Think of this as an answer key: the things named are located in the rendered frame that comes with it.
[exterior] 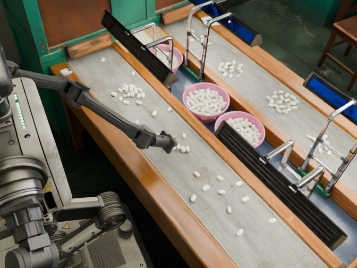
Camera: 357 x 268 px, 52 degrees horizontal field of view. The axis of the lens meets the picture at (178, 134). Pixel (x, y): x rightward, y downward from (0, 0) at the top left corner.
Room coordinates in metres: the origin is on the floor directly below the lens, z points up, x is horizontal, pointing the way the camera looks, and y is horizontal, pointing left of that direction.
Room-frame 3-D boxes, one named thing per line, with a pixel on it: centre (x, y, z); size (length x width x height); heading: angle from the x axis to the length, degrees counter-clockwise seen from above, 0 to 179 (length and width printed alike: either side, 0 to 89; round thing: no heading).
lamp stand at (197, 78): (1.85, -0.12, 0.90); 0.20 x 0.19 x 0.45; 40
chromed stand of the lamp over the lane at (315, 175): (0.85, -0.44, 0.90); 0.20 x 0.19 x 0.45; 40
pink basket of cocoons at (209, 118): (1.52, -0.14, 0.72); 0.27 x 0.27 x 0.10
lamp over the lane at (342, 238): (0.80, -0.38, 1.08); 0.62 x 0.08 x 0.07; 40
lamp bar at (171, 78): (1.54, 0.25, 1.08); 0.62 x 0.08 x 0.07; 40
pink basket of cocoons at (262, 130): (1.30, -0.32, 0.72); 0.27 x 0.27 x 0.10
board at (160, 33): (2.02, 0.29, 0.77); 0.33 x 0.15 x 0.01; 130
